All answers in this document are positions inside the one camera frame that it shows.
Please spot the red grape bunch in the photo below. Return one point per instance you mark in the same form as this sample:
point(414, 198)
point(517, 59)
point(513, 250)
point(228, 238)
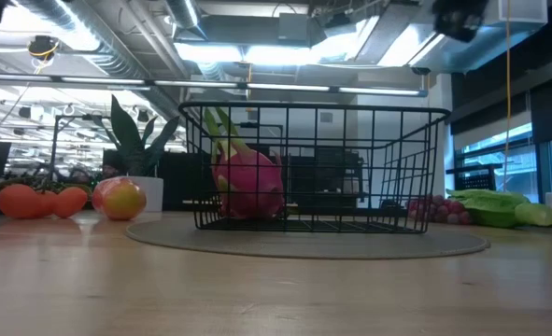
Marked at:
point(443, 210)

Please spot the silver ceiling duct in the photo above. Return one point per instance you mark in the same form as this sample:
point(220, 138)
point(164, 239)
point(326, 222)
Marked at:
point(117, 60)

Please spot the dark ceiling box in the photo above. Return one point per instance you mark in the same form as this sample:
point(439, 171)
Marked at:
point(294, 28)

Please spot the red yellow mango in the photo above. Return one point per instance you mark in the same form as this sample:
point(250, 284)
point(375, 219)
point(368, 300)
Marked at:
point(121, 200)

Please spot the white ceiling unit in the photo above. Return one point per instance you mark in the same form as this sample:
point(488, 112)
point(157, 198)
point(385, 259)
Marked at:
point(523, 11)

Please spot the black perforated panel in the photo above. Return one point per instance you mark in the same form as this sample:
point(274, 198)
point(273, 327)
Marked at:
point(476, 182)

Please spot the green romaine lettuce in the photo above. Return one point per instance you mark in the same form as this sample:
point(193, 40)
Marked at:
point(495, 207)

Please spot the long LED light bar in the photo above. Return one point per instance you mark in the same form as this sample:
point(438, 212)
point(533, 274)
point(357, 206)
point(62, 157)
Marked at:
point(201, 84)

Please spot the pink dragon fruit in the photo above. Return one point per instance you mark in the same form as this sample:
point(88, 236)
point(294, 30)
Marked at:
point(252, 182)

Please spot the white plant pot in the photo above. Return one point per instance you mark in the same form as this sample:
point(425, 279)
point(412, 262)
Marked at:
point(154, 191)

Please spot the orange tomatoes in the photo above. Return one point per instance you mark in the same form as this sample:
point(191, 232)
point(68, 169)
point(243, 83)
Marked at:
point(18, 200)

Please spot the green snake plant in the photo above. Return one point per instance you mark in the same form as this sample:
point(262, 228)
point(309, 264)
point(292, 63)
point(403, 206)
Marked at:
point(131, 140)

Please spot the round grey mat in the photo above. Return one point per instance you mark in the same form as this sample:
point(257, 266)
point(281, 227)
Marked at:
point(303, 245)

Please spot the bright ceiling light panel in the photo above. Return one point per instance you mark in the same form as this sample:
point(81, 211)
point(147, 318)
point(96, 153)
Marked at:
point(238, 53)

